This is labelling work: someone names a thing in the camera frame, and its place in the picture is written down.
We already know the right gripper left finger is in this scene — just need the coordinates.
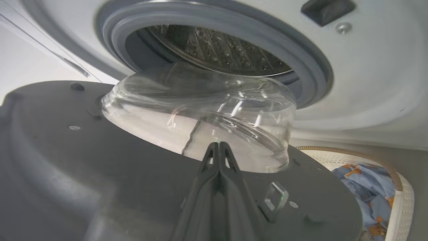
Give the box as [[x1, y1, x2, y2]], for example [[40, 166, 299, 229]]
[[171, 143, 220, 241]]

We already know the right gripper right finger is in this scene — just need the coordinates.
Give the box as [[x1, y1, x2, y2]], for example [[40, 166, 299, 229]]
[[219, 142, 269, 241]]

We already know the round glass washing machine door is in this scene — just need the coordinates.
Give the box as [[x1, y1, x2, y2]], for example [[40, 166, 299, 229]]
[[0, 62, 364, 241]]

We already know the blue bear-print garment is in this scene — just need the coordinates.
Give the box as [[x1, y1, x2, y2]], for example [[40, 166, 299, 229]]
[[331, 163, 397, 241]]

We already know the cream perforated laundry basket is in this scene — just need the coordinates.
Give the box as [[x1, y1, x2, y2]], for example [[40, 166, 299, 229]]
[[296, 146, 415, 241]]

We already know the white front-load washing machine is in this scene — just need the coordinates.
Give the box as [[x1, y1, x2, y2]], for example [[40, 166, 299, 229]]
[[0, 0, 428, 151]]

